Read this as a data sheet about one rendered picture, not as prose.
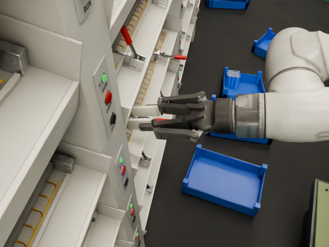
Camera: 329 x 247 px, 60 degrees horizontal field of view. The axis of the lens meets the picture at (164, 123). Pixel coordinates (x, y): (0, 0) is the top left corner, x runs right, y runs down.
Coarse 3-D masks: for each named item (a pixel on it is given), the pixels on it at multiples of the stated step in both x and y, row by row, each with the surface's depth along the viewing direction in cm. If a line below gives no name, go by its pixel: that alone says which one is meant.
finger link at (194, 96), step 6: (174, 96) 65; (180, 96) 64; (186, 96) 64; (192, 96) 63; (204, 96) 63; (168, 102) 67; (174, 102) 65; (180, 102) 65; (186, 102) 64; (192, 102) 64
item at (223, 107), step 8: (208, 104) 61; (216, 104) 56; (224, 104) 56; (192, 112) 60; (200, 112) 60; (208, 112) 59; (216, 112) 56; (224, 112) 55; (200, 120) 58; (208, 120) 58; (216, 120) 56; (224, 120) 55; (200, 128) 57; (208, 128) 57; (216, 128) 57; (224, 128) 56; (232, 128) 56
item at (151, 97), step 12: (168, 24) 101; (180, 24) 100; (168, 36) 100; (168, 48) 96; (168, 60) 92; (156, 72) 87; (144, 84) 83; (156, 84) 84; (156, 96) 81; (132, 132) 72; (144, 132) 73; (132, 144) 70; (132, 156) 68; (132, 168) 61
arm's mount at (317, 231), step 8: (320, 184) 97; (328, 184) 97; (320, 192) 95; (328, 192) 95; (320, 200) 93; (328, 200) 93; (320, 208) 91; (328, 208) 91; (320, 216) 89; (328, 216) 89; (320, 224) 87; (328, 224) 87; (320, 232) 85; (328, 232) 85; (320, 240) 84; (328, 240) 84
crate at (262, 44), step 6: (270, 30) 181; (264, 36) 183; (270, 36) 185; (258, 42) 180; (264, 42) 185; (252, 48) 176; (258, 48) 173; (264, 48) 181; (258, 54) 176; (264, 54) 173
